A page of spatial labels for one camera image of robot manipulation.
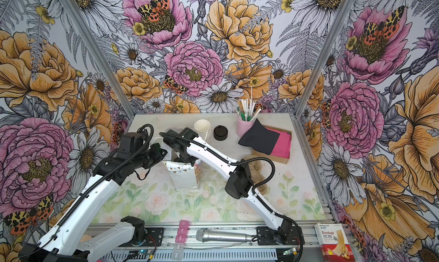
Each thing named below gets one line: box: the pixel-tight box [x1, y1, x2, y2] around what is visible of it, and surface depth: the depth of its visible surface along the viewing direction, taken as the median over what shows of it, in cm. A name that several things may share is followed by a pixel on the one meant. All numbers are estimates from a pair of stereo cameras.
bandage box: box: [313, 222, 356, 262], surface depth 71 cm
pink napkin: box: [266, 126, 292, 159], surface depth 104 cm
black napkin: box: [238, 118, 281, 156], surface depth 105 cm
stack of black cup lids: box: [213, 124, 229, 142], surface depth 110 cm
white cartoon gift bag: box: [161, 160, 202, 190], surface depth 73 cm
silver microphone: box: [196, 228, 253, 243], surface depth 73 cm
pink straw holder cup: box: [236, 117, 256, 138], surface depth 104 cm
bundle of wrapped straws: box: [235, 98, 262, 122], surface depth 104 cm
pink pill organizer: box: [172, 220, 190, 261], surface depth 74 cm
